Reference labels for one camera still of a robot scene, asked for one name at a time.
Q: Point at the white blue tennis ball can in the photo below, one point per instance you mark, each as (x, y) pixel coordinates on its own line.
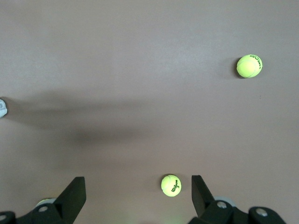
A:
(2, 108)

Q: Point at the brown table mat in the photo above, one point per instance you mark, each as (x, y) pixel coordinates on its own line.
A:
(149, 70)

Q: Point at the yellow Head tennis ball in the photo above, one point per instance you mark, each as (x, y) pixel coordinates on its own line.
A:
(249, 66)

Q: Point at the yellow Wilson tennis ball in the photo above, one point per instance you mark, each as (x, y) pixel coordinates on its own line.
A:
(171, 185)

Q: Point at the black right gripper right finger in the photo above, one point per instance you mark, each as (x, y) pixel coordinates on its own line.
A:
(201, 196)

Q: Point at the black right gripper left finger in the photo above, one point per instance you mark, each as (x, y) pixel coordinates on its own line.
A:
(72, 198)

